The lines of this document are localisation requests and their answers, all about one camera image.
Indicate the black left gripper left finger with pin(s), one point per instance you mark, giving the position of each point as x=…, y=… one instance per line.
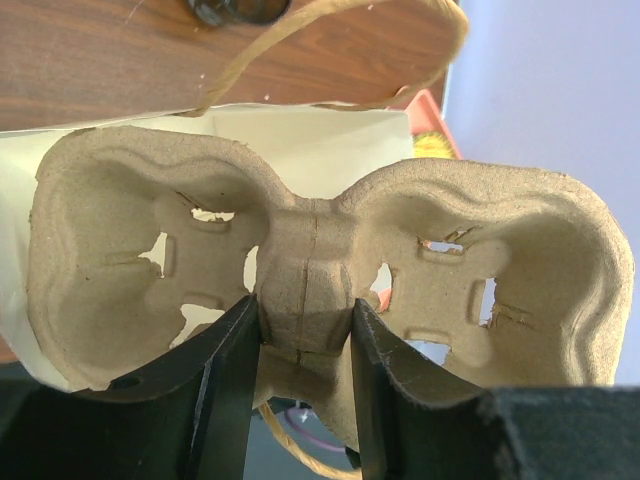
x=185, y=415

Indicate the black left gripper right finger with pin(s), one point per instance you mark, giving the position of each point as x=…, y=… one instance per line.
x=416, y=420

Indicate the brown pulp cup carrier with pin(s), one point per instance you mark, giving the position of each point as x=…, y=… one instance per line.
x=523, y=273

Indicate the yellow paper bag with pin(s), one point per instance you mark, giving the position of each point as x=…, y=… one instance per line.
x=310, y=130

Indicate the yellow woven coaster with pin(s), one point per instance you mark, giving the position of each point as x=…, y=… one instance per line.
x=432, y=145

